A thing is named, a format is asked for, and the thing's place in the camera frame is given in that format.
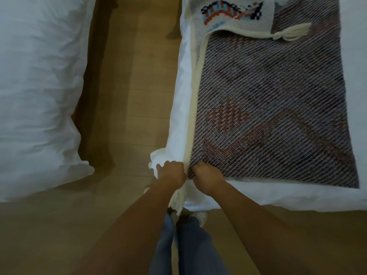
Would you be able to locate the person's white shoe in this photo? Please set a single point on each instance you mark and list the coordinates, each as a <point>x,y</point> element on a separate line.
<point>201,217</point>

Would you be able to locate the person's right forearm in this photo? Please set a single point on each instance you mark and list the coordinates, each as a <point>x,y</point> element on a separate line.
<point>272,234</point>

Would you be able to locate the person's left fingers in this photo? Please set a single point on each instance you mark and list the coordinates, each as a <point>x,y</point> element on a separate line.
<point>166,166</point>

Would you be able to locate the person's right fingers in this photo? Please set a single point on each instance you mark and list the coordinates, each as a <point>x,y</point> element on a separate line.
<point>198,168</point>

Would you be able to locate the person's blue jeans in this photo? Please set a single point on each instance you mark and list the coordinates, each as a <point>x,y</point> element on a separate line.
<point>186,249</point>

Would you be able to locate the woven patterned blanket with tassels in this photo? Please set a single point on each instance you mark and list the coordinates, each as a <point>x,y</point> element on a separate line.
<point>272,105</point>

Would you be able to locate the person's left forearm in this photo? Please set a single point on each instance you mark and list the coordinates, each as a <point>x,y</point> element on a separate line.
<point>134,229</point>

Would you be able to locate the person's right hand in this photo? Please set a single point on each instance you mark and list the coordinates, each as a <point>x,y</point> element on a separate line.
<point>207,178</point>

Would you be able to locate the person's left hand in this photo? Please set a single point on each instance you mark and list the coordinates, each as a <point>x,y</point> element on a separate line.
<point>172,174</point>

